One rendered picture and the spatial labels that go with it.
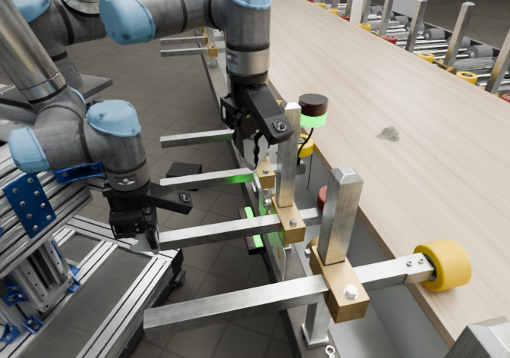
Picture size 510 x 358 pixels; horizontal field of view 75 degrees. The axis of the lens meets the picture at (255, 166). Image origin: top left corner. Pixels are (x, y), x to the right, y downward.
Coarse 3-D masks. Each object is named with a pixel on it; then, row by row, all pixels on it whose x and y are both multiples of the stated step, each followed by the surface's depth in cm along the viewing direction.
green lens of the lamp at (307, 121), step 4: (304, 116) 66; (320, 116) 66; (324, 116) 67; (304, 120) 67; (308, 120) 66; (312, 120) 66; (316, 120) 66; (320, 120) 67; (324, 120) 67; (304, 124) 67; (308, 124) 67; (312, 124) 67; (316, 124) 67; (320, 124) 67
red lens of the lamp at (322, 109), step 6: (300, 96) 68; (300, 102) 66; (306, 108) 65; (312, 108) 65; (318, 108) 65; (324, 108) 66; (306, 114) 66; (312, 114) 65; (318, 114) 66; (324, 114) 66
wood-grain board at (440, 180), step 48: (288, 0) 287; (288, 48) 174; (336, 48) 174; (384, 48) 174; (288, 96) 125; (336, 96) 125; (384, 96) 125; (432, 96) 125; (480, 96) 125; (336, 144) 97; (384, 144) 97; (432, 144) 97; (480, 144) 97; (384, 192) 80; (432, 192) 80; (480, 192) 80; (384, 240) 68; (432, 240) 68; (480, 240) 68; (480, 288) 59
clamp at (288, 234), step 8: (272, 200) 82; (272, 208) 83; (280, 208) 80; (288, 208) 80; (296, 208) 80; (280, 216) 77; (288, 216) 77; (296, 216) 77; (280, 224) 77; (288, 224) 75; (280, 232) 78; (288, 232) 75; (296, 232) 75; (304, 232) 76; (288, 240) 76; (296, 240) 77
